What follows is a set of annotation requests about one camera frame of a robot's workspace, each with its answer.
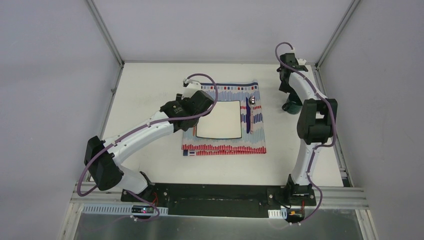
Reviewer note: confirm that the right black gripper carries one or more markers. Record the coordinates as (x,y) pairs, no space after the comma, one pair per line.
(285,89)

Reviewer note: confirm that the dark green mug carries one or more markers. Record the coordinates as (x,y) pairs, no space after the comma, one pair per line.
(293,104)

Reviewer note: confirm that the silver spoon pink handle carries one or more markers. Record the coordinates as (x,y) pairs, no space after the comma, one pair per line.
(251,104)

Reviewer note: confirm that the dark blue plastic knife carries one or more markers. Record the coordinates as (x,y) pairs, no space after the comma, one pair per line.
(248,115)

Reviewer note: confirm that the patterned cloth napkin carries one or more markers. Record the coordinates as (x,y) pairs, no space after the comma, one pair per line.
(248,143)

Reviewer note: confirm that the white square plate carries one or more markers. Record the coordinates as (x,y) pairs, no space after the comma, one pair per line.
(222,123)

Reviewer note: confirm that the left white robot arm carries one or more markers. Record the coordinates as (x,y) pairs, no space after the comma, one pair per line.
(104,158)

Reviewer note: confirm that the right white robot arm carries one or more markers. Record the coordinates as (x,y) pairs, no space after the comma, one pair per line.
(315,125)

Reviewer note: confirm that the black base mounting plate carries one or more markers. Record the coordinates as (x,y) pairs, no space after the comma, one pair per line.
(214,200)

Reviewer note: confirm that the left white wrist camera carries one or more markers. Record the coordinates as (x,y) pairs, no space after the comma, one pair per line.
(190,88)

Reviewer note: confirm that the right white cable duct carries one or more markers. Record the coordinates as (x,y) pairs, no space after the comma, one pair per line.
(277,213)

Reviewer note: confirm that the white cable duct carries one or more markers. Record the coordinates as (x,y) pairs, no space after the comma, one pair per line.
(123,209)
(277,213)

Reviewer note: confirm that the left white cable duct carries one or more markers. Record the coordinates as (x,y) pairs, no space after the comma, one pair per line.
(123,209)

